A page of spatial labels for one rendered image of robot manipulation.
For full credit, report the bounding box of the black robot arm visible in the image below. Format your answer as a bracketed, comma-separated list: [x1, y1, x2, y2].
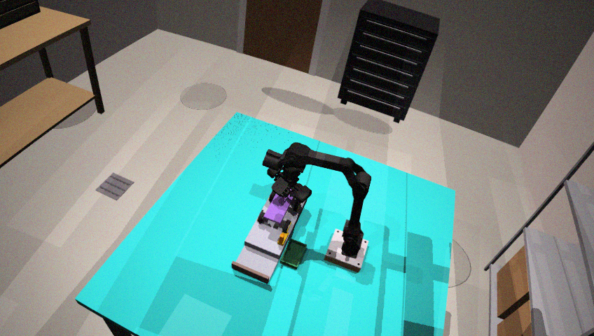
[262, 142, 371, 258]

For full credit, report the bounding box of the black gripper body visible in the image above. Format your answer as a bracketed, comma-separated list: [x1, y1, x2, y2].
[267, 166, 312, 203]

